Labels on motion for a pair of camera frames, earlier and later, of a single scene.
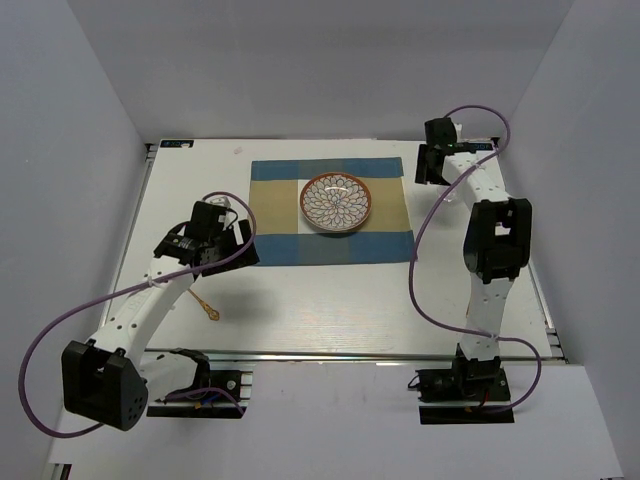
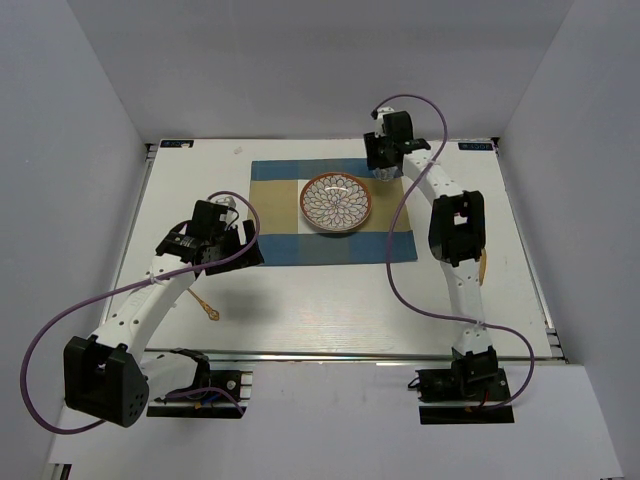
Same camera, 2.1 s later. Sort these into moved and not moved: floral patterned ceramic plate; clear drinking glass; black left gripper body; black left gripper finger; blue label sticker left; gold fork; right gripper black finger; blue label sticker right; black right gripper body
Moved: clear drinking glass; right gripper black finger; black right gripper body
Not moved: blue label sticker left; black left gripper finger; blue label sticker right; floral patterned ceramic plate; gold fork; black left gripper body
